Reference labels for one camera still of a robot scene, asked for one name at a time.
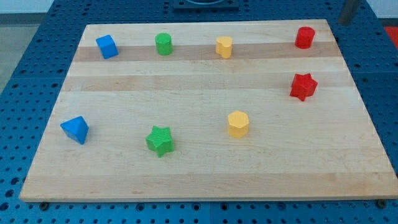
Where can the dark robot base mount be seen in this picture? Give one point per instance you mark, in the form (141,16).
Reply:
(204,4)

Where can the red cylinder block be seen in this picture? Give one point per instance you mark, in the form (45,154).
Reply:
(304,37)

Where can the wooden board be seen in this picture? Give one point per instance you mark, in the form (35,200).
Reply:
(323,148)

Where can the blue cube block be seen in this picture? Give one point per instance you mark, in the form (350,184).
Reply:
(107,46)

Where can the yellow hexagon block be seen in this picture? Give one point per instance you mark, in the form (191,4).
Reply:
(238,124)

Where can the red star block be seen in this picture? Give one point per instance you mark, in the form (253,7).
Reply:
(303,86)

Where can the green star block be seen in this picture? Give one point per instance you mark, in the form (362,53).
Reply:
(160,141)

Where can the blue triangle block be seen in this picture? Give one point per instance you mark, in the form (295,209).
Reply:
(76,129)

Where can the green cylinder block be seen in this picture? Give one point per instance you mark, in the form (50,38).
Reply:
(163,42)

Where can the yellow heart block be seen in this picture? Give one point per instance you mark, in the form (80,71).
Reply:
(224,46)

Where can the grey metal rod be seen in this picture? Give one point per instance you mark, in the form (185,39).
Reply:
(348,12)

